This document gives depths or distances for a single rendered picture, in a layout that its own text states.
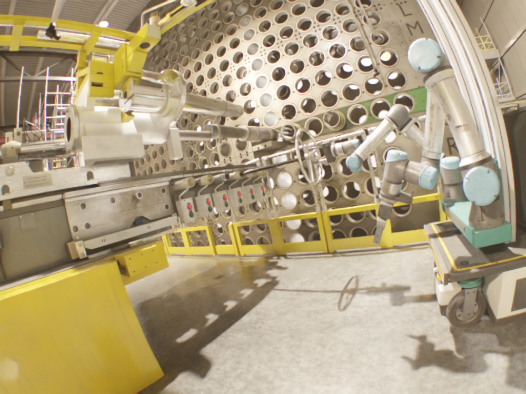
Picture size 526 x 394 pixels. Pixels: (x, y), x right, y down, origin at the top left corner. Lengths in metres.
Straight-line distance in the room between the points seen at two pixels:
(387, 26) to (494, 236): 2.76
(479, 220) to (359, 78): 2.41
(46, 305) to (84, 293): 0.16
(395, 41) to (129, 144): 2.88
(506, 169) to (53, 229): 2.02
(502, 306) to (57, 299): 1.59
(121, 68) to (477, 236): 1.85
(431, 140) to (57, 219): 1.68
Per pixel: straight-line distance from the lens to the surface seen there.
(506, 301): 1.08
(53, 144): 1.90
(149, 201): 1.55
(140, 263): 1.09
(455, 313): 1.13
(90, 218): 1.40
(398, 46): 3.15
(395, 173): 0.87
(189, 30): 5.12
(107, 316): 1.06
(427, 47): 0.83
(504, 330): 1.21
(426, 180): 0.84
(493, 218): 0.94
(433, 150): 0.95
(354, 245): 2.23
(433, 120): 0.95
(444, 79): 0.82
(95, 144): 1.44
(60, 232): 1.39
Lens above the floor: 0.75
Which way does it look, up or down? 3 degrees down
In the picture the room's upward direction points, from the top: 12 degrees counter-clockwise
